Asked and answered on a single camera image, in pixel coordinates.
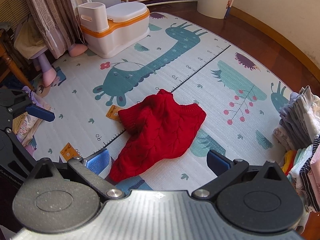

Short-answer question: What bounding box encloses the red knitted sweater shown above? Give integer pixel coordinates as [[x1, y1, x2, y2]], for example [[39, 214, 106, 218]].
[[109, 89, 206, 183]]

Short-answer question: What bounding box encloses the colourful folded clothes stack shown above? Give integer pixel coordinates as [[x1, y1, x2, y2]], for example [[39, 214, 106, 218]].
[[281, 137, 319, 212]]

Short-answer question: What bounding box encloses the grey folded clothes stack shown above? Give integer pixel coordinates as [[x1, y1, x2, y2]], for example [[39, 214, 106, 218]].
[[271, 86, 319, 150]]

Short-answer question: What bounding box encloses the pile of patterned cloths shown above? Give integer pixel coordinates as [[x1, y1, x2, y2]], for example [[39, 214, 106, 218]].
[[13, 86, 51, 155]]

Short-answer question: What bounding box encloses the orange paper tag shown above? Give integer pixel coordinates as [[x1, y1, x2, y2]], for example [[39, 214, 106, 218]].
[[106, 105, 122, 122], [60, 142, 80, 161]]

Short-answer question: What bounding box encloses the purple pink plush doll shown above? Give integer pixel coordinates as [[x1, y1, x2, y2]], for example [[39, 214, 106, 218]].
[[31, 43, 88, 87]]

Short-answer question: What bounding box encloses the animal print play mat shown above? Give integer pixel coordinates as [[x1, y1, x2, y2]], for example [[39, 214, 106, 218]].
[[33, 13, 291, 192]]

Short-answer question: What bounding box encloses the brown patterned curtain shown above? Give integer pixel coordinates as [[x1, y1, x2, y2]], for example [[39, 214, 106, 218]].
[[26, 0, 91, 59]]

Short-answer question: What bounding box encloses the white orange child potty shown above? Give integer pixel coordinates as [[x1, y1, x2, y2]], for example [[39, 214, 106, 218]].
[[78, 2, 150, 59]]

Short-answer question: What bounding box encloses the white pipe along wall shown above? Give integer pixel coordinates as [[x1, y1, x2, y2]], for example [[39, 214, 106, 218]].
[[137, 0, 197, 7]]

